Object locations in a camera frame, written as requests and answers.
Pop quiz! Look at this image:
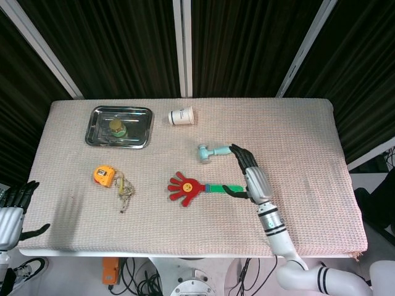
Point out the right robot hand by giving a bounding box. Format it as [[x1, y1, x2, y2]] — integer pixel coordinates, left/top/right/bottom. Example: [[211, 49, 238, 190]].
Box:
[[222, 143, 274, 205]]

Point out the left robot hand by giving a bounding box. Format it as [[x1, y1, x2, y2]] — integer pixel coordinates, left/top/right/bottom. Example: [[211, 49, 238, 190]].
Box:
[[0, 181, 51, 250]]

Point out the red hand clapper toy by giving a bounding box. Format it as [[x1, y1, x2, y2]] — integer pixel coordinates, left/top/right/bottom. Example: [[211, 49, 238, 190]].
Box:
[[167, 171, 247, 208]]

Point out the black and white shoe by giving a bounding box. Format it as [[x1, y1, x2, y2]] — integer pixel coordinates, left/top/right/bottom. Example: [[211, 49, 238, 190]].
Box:
[[12, 257, 49, 289]]

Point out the light blue toy hammer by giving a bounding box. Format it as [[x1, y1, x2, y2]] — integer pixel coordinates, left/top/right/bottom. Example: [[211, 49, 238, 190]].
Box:
[[197, 143, 234, 164]]

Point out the beige waffle weave tablecloth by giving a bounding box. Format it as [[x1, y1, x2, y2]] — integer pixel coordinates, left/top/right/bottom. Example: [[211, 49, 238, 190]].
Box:
[[18, 97, 370, 258]]

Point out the white paper cup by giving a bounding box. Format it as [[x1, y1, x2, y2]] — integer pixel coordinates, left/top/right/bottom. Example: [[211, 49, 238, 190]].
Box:
[[167, 105, 197, 126]]

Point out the yellow tape measure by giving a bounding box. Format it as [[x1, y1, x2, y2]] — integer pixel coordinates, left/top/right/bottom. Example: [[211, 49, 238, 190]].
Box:
[[93, 165, 115, 187]]

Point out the orange control box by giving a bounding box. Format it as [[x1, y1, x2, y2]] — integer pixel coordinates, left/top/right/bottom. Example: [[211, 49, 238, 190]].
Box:
[[102, 257, 121, 286]]

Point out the white robot torso base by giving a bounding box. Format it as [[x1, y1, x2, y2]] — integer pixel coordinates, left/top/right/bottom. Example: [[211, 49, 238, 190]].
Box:
[[148, 257, 235, 296]]

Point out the metal tray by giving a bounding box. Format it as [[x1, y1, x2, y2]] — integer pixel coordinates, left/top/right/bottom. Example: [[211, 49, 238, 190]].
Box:
[[85, 105, 154, 150]]

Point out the green and gold jar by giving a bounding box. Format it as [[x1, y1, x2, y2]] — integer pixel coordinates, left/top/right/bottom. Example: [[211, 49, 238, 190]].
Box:
[[109, 119, 128, 138]]

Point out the dark pleated curtain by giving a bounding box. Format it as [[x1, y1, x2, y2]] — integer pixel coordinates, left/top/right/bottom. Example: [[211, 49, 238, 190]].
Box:
[[0, 0, 395, 186]]

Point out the black floor cable bundle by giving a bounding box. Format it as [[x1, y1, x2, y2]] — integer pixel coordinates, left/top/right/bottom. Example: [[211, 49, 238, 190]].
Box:
[[118, 257, 163, 296]]

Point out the white frame post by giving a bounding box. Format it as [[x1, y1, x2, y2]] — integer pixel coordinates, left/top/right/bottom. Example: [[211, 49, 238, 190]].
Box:
[[172, 0, 194, 98], [0, 0, 85, 100], [276, 0, 339, 98]]

